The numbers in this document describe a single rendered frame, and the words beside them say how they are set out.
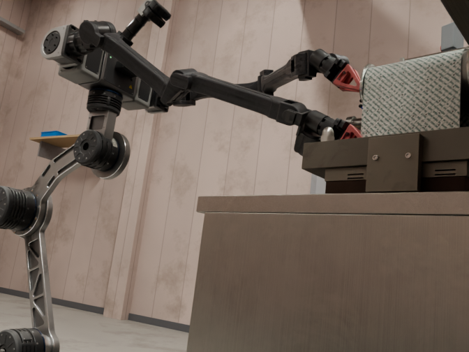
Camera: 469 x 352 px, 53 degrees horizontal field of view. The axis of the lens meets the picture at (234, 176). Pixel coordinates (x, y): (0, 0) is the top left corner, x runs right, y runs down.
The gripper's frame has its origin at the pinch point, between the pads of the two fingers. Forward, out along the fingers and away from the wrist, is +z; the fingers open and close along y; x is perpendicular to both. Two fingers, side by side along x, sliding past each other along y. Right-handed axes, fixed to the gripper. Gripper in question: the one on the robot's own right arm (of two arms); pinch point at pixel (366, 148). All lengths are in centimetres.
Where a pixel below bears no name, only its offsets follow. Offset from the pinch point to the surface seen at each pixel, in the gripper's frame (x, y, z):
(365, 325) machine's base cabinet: -28, 26, 33
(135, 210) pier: -194, -258, -388
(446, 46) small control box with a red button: 48, -58, -27
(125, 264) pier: -252, -258, -354
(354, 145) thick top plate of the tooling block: -1.4, 19.9, 8.7
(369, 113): 8.0, 0.3, -4.4
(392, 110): 11.0, 0.2, 0.8
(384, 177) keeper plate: -4.1, 22.0, 19.0
